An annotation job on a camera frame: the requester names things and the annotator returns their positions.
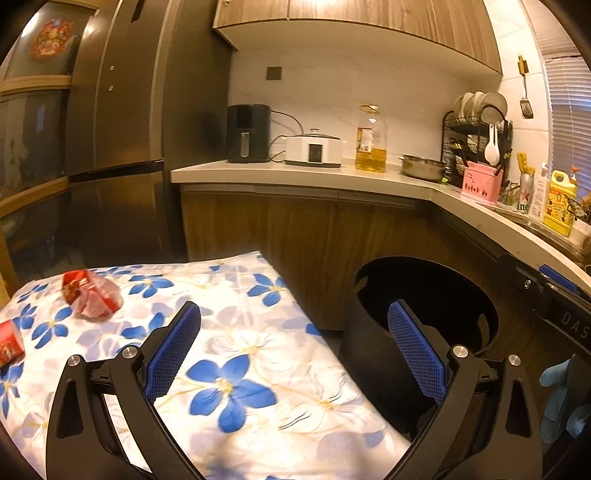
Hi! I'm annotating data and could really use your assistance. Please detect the white carton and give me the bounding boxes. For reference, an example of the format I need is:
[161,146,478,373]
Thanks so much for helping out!
[529,163,549,222]

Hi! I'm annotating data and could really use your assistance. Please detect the pink utensil holder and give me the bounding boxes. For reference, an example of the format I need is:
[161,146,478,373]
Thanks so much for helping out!
[462,162,503,206]

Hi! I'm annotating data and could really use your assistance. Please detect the wooden glass door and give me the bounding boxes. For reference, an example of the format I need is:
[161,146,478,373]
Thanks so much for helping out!
[1,1,102,294]

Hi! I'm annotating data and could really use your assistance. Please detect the wooden upper cabinet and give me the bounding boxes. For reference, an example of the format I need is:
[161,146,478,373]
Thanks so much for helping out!
[213,1,503,80]

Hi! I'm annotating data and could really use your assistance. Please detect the black dish rack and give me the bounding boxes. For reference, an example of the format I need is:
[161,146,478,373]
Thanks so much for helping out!
[441,91,513,187]

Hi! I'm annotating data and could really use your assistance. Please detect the blue disposable glove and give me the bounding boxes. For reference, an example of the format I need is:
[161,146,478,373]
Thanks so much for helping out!
[539,354,590,450]

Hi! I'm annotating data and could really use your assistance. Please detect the black round trash bin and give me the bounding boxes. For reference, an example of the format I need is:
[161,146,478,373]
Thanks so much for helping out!
[339,256,499,438]

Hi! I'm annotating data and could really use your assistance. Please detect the white slow cooker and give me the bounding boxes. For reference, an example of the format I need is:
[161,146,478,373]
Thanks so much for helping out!
[284,129,342,168]

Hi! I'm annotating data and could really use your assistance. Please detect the cooking oil bottle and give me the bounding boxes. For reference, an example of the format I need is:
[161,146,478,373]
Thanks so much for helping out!
[355,104,388,173]

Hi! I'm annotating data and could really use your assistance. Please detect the window blinds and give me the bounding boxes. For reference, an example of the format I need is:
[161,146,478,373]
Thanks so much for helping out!
[546,56,591,199]

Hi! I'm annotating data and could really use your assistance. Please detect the hanging spatula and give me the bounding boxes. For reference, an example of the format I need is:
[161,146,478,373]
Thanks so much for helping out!
[518,55,534,120]

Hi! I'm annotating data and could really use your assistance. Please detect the stainless steel bowl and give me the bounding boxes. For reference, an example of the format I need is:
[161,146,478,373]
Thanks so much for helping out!
[400,155,446,182]

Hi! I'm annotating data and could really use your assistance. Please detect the dark grey refrigerator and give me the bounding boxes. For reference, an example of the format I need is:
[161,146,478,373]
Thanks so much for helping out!
[65,1,231,267]

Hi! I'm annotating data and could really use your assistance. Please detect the small red snack wrapper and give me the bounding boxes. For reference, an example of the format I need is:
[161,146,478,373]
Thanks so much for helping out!
[61,269,123,320]

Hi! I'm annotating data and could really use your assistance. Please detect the floral blue white tablecloth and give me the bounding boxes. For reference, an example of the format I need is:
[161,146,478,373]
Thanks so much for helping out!
[1,252,409,479]

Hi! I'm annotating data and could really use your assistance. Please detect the yellow detergent bottle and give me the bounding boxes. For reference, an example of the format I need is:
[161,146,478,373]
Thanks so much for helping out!
[543,170,577,237]

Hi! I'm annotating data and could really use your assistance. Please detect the red paper cup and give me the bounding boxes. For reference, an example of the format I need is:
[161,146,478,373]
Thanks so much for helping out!
[0,320,25,368]

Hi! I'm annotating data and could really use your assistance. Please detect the black air fryer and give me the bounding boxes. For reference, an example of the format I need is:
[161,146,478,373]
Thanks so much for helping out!
[226,104,271,163]

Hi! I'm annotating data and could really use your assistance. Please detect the wooden lower cabinets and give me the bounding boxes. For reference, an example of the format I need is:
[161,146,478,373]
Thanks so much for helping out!
[180,184,567,370]

